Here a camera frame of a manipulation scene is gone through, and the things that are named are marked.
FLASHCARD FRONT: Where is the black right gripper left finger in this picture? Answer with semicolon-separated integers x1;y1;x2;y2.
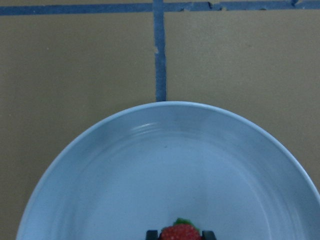
145;230;159;240

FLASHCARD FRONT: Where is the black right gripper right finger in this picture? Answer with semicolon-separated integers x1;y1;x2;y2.
202;230;216;240

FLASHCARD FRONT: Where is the red strawberry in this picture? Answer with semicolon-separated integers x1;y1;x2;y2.
159;218;202;240

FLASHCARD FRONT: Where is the blue round plate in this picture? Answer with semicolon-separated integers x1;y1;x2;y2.
16;101;320;240

